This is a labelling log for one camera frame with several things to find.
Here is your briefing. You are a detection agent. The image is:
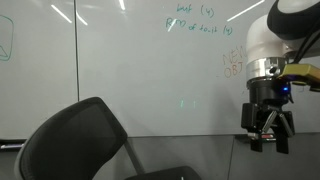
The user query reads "red dry erase marker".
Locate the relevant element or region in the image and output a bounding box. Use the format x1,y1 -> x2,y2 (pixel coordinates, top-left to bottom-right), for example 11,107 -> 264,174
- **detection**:
247,132 -> 278,141

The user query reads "black mesh chair backrest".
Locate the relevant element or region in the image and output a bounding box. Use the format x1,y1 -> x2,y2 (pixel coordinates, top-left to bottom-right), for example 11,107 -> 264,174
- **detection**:
13,96 -> 129,180

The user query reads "yellow wrist camera mount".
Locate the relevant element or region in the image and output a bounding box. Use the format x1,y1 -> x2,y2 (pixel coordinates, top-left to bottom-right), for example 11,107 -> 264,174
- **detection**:
278,63 -> 320,93

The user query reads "grey chair support bar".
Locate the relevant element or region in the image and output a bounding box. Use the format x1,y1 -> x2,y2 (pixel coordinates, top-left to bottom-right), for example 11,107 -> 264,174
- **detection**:
123,136 -> 147,175

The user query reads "dark grey chair seat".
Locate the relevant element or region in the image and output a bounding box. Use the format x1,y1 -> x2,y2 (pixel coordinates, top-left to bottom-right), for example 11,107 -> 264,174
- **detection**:
123,165 -> 203,180

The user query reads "white whiteboard panel with text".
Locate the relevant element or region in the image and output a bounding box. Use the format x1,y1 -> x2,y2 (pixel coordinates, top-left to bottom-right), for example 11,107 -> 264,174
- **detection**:
75,0 -> 320,138

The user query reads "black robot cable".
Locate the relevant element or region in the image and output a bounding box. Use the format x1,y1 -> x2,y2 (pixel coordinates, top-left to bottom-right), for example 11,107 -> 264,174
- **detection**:
293,19 -> 320,64

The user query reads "white whiteboard panel with drawing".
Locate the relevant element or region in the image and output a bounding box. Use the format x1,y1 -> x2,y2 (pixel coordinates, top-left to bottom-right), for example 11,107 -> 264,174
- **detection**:
0,0 -> 79,141

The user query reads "white dry erase marker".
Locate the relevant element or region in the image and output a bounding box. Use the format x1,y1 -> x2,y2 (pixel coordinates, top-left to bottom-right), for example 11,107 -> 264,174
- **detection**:
0,143 -> 25,150

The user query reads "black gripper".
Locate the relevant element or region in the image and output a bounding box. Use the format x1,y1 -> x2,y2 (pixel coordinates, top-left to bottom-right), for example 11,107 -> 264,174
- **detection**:
240,78 -> 296,155

